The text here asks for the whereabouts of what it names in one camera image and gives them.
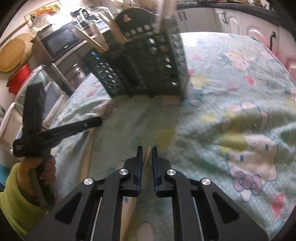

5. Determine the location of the yellow green sleeve forearm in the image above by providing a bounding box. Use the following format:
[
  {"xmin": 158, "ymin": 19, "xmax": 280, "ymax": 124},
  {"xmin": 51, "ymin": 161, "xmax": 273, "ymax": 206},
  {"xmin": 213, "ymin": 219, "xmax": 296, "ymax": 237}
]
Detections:
[{"xmin": 1, "ymin": 163, "xmax": 49, "ymax": 240}]

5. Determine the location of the round bamboo tray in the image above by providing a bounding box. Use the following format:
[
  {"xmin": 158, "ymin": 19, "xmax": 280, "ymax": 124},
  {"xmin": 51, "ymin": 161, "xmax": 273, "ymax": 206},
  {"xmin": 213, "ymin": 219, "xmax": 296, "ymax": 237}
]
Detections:
[{"xmin": 1, "ymin": 33, "xmax": 34, "ymax": 72}]

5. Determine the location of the Hello Kitty tablecloth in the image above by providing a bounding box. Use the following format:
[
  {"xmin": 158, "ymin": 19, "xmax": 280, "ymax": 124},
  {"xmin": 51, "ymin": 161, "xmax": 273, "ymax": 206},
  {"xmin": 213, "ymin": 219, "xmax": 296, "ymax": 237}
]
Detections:
[{"xmin": 53, "ymin": 32, "xmax": 295, "ymax": 239}]

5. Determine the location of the fruit picture poster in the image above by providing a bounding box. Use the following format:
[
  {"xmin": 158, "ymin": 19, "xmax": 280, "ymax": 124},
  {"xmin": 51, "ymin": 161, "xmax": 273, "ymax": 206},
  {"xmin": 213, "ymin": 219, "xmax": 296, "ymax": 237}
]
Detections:
[{"xmin": 24, "ymin": 1, "xmax": 62, "ymax": 23}]

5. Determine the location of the stainless steel pot stack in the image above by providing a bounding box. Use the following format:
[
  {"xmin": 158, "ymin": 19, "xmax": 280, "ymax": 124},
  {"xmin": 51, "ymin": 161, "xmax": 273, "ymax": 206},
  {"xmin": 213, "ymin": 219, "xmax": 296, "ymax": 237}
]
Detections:
[{"xmin": 66, "ymin": 63, "xmax": 86, "ymax": 88}]

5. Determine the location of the plastic drawer tower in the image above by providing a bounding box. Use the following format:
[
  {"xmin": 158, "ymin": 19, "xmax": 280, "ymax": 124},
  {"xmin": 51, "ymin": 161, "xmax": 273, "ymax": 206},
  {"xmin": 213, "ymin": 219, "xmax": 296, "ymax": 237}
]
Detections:
[{"xmin": 1, "ymin": 65, "xmax": 69, "ymax": 150}]

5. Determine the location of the person right hand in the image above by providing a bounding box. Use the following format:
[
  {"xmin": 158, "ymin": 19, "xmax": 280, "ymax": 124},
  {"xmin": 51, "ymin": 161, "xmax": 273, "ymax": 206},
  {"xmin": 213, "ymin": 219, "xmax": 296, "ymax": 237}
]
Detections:
[{"xmin": 137, "ymin": 221, "xmax": 154, "ymax": 241}]

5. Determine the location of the red plastic basin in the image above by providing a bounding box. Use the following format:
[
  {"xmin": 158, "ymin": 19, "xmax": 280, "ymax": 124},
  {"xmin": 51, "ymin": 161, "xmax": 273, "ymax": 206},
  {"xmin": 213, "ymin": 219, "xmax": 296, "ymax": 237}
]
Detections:
[{"xmin": 6, "ymin": 61, "xmax": 31, "ymax": 95}]

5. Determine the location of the person left hand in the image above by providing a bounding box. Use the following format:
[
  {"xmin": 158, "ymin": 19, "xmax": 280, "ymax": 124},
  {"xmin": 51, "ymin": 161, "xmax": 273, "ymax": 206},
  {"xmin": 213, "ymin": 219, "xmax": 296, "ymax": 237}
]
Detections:
[{"xmin": 16, "ymin": 155, "xmax": 56, "ymax": 206}]

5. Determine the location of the black microwave oven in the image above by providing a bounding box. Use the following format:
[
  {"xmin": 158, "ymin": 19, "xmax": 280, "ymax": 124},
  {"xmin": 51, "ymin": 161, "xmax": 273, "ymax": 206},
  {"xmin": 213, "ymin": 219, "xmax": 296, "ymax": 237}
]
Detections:
[{"xmin": 41, "ymin": 23, "xmax": 83, "ymax": 61}]

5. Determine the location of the dark green utensil holder basket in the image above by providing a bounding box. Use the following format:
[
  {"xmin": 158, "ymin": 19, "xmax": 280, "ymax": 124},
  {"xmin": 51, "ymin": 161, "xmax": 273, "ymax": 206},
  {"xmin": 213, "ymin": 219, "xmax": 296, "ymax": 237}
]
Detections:
[{"xmin": 84, "ymin": 8, "xmax": 189, "ymax": 97}]

